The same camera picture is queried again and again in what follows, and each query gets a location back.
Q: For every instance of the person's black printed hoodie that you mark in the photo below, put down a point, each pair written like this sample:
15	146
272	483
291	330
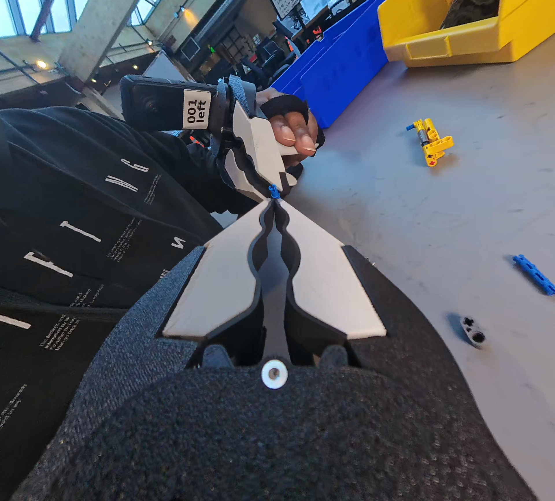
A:
65	206

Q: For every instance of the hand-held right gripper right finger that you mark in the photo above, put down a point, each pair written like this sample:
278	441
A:
334	288

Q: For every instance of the grey desk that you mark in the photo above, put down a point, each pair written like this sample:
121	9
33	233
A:
412	228

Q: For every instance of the yellow storage bin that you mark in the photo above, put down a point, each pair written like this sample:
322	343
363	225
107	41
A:
477	37

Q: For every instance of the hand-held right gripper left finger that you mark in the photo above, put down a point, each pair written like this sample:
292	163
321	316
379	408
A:
212	288

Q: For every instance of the long blue pin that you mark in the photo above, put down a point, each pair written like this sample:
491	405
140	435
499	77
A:
534	274

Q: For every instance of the blue storage bin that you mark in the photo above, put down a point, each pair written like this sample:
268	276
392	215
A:
342	63

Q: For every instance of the grey cross-hole connector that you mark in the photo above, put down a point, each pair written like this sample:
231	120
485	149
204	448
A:
472	331

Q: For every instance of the concrete pillar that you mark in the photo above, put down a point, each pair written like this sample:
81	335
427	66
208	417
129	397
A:
108	2

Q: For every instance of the yellow toy piston assembly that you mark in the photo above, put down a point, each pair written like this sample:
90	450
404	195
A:
430	141

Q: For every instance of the person's left forearm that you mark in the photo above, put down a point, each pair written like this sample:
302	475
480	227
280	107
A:
195	176

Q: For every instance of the black office chair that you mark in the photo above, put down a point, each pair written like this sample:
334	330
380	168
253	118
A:
271	57

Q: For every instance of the person's left hand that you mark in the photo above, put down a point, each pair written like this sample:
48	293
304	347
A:
290	130

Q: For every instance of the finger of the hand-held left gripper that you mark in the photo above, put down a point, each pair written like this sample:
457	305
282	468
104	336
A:
260	141
243	178

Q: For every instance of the short blue pin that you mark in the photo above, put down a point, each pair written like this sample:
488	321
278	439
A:
273	191

